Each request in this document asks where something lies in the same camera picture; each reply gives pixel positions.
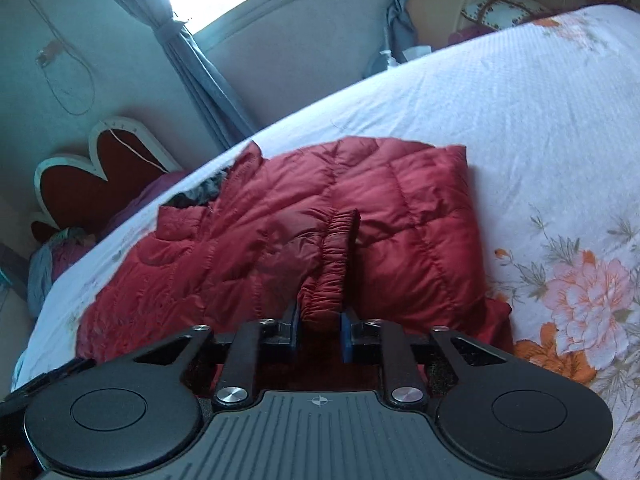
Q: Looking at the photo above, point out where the dark red cloth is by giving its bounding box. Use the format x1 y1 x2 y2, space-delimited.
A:
446 20 501 47

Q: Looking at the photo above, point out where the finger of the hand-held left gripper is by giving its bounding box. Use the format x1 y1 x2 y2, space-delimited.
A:
2 358 93 403

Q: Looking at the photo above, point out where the grey-blue curtain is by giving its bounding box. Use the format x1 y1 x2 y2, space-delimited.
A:
82 0 258 147
375 0 420 61

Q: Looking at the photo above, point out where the red puffer jacket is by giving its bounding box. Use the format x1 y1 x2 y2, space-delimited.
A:
75 136 516 392

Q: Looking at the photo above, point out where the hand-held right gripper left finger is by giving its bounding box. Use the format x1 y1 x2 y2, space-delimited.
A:
121 302 302 409

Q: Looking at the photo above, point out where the red heart-shaped board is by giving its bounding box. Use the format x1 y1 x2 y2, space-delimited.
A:
31 117 183 243

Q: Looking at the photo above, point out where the white floral bed sheet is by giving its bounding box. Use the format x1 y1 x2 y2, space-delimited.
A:
10 4 640 480

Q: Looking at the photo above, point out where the blue-grey clothes pile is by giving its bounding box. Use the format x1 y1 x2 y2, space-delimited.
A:
27 227 101 320

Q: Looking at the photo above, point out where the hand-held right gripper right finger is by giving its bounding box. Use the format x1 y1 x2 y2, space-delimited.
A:
341 308 511 409

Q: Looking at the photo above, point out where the thin wall cable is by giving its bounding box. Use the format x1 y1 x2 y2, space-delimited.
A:
15 0 97 117

